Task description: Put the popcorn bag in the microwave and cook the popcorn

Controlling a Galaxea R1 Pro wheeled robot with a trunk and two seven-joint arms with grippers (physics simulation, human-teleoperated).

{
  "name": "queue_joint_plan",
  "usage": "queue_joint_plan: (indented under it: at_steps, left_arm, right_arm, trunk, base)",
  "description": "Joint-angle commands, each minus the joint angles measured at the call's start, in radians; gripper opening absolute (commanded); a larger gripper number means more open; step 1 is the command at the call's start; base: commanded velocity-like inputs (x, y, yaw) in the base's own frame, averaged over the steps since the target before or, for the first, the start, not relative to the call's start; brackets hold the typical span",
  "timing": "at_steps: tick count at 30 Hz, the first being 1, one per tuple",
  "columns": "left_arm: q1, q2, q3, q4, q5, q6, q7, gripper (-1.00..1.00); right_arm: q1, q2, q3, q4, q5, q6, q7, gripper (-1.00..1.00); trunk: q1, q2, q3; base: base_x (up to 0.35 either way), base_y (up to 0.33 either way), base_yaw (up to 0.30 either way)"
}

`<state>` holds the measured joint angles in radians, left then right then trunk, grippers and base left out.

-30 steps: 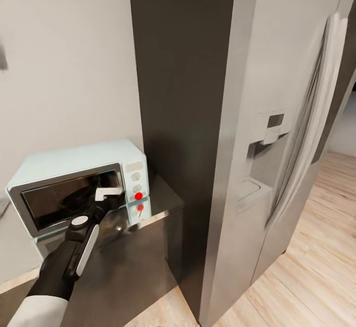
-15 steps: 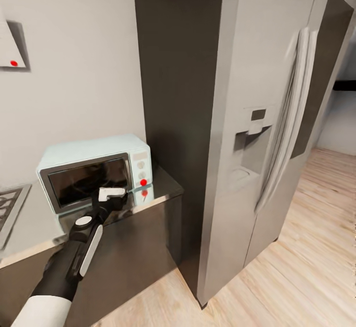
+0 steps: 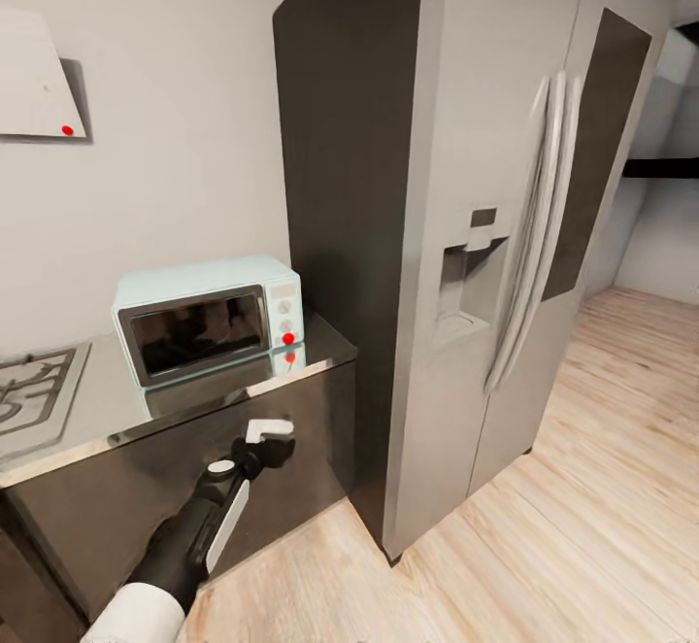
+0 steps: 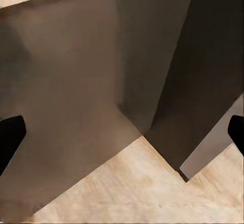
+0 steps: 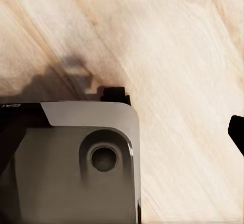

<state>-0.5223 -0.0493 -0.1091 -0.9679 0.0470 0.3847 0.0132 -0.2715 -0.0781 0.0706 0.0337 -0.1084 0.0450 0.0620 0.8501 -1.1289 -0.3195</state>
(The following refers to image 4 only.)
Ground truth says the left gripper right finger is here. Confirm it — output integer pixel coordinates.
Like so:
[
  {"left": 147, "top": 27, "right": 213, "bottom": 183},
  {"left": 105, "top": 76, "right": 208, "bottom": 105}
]
[{"left": 228, "top": 115, "right": 244, "bottom": 156}]

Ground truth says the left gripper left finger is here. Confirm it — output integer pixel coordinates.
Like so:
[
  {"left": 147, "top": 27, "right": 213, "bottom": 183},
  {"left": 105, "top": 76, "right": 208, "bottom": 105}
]
[{"left": 0, "top": 115, "right": 26, "bottom": 176}]

